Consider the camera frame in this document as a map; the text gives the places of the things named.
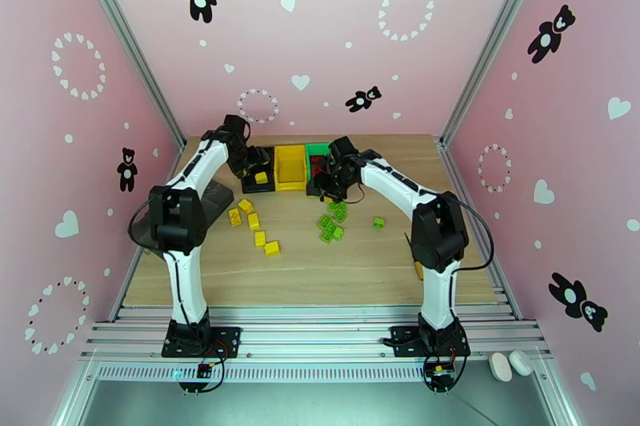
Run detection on black plastic bin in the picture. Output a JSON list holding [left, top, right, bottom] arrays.
[[241, 147, 278, 195]]

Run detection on yellow plastic bin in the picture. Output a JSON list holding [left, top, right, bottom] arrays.
[[273, 145, 309, 192]]

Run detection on green plastic bin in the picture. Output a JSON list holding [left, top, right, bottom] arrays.
[[305, 141, 342, 191]]

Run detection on perforated metal strip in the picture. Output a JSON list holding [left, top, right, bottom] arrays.
[[94, 363, 542, 384]]

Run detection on left base control board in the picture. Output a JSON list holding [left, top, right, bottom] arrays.
[[175, 356, 229, 396]]

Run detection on base control board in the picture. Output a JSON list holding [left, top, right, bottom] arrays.
[[423, 356, 460, 396], [175, 356, 229, 396]]

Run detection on right base control board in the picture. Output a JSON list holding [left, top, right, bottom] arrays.
[[423, 356, 460, 396]]

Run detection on white oval object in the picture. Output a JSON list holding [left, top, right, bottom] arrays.
[[489, 352, 514, 383], [509, 349, 535, 377]]

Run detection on yellow handled tool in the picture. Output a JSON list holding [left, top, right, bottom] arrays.
[[403, 232, 426, 282]]

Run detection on aluminium right side rail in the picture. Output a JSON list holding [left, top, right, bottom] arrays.
[[438, 138, 522, 312]]

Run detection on aluminium rail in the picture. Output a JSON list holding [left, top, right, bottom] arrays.
[[107, 147, 187, 323], [438, 138, 522, 312]]

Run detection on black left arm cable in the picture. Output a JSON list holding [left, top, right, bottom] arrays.
[[127, 189, 169, 253]]

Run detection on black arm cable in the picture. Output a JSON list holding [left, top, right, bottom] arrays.
[[450, 198, 497, 274], [127, 189, 169, 253]]

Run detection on aluminium front rail platform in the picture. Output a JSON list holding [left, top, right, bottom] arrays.
[[78, 303, 554, 374]]

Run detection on aluminium left side rail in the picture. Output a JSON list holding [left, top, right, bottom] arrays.
[[107, 147, 187, 323]]

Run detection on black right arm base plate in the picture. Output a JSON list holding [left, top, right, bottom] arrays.
[[389, 325, 471, 359]]

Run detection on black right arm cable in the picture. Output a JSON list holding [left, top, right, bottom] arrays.
[[450, 198, 497, 274]]

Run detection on aluminium left corner post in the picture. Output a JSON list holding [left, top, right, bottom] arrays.
[[67, 0, 187, 151]]

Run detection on aluminium corner post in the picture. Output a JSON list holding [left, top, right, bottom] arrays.
[[438, 0, 557, 149], [67, 0, 187, 151]]

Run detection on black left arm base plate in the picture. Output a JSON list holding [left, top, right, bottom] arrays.
[[161, 325, 242, 359]]

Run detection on aluminium right corner post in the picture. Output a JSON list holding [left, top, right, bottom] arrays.
[[438, 0, 557, 149]]

